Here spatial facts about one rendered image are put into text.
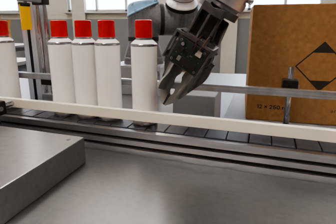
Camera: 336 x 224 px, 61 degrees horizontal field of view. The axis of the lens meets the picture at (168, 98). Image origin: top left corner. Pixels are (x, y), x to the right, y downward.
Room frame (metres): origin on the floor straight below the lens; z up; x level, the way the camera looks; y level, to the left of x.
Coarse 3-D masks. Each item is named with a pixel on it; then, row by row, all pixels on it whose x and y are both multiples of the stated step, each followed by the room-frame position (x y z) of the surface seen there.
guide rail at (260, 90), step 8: (24, 72) 0.70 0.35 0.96; (32, 72) 0.70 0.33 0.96; (128, 80) 0.61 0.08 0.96; (200, 88) 0.56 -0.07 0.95; (208, 88) 0.56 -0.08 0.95; (216, 88) 0.55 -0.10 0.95; (224, 88) 0.55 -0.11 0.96; (232, 88) 0.54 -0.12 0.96; (240, 88) 0.54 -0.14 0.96; (248, 88) 0.53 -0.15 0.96; (256, 88) 0.53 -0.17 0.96; (264, 88) 0.52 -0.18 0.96; (272, 88) 0.52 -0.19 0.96; (280, 88) 0.52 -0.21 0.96; (288, 88) 0.52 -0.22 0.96; (288, 96) 0.51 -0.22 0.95; (296, 96) 0.51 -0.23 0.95; (304, 96) 0.50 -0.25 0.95; (312, 96) 0.50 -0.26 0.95; (320, 96) 0.49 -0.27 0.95; (328, 96) 0.49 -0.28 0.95
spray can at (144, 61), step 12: (144, 24) 0.55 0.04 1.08; (144, 36) 0.55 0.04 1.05; (132, 48) 0.55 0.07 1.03; (144, 48) 0.54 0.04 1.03; (156, 48) 0.56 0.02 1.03; (132, 60) 0.55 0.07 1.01; (144, 60) 0.54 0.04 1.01; (156, 60) 0.56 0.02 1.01; (132, 72) 0.55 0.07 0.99; (144, 72) 0.54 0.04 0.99; (156, 72) 0.56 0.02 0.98; (132, 84) 0.55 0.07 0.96; (144, 84) 0.54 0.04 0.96; (156, 84) 0.56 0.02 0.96; (132, 96) 0.56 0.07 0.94; (144, 96) 0.54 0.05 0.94; (156, 96) 0.56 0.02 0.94; (132, 108) 0.56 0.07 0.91; (144, 108) 0.54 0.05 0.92; (156, 108) 0.56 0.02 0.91
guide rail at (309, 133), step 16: (0, 96) 0.64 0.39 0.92; (64, 112) 0.58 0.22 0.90; (80, 112) 0.57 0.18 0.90; (96, 112) 0.56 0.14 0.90; (112, 112) 0.55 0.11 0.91; (128, 112) 0.53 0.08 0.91; (144, 112) 0.52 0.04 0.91; (160, 112) 0.52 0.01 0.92; (208, 128) 0.49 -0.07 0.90; (224, 128) 0.48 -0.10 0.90; (240, 128) 0.47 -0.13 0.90; (256, 128) 0.46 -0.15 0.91; (272, 128) 0.45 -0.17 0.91; (288, 128) 0.44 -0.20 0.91; (304, 128) 0.44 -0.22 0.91; (320, 128) 0.43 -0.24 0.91
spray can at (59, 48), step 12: (60, 24) 0.61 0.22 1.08; (60, 36) 0.61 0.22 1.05; (48, 48) 0.61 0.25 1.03; (60, 48) 0.60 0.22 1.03; (60, 60) 0.60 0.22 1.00; (60, 72) 0.60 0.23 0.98; (72, 72) 0.62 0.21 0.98; (60, 84) 0.60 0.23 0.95; (72, 84) 0.61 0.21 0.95; (60, 96) 0.60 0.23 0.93; (72, 96) 0.61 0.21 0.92
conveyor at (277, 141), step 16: (16, 112) 0.63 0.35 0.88; (32, 112) 0.63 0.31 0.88; (48, 112) 0.63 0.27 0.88; (128, 128) 0.53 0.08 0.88; (144, 128) 0.53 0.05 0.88; (160, 128) 0.53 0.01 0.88; (176, 128) 0.53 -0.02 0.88; (192, 128) 0.53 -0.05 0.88; (272, 144) 0.45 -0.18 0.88; (288, 144) 0.45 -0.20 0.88; (304, 144) 0.45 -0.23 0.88; (320, 144) 0.45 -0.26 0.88
